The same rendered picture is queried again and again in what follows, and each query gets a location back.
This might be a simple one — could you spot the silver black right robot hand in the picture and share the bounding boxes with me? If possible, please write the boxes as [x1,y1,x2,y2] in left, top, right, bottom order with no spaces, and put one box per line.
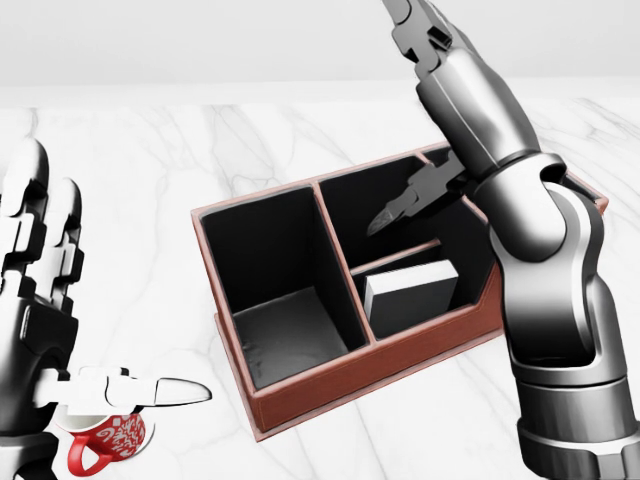
[366,0,541,239]

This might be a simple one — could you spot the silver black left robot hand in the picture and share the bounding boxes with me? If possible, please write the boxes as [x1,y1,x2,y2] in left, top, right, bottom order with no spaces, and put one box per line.
[0,136,214,443]

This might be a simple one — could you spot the black book with white pages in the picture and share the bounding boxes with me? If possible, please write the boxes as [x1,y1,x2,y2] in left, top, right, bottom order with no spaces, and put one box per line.
[363,259,460,325]

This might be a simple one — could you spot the red-brown desk caddy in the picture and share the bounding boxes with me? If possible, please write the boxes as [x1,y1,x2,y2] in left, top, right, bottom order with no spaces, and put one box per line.
[190,141,610,444]

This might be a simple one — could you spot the red mug with white pattern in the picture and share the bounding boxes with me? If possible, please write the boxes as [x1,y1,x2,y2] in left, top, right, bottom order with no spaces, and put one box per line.
[54,408,149,477]

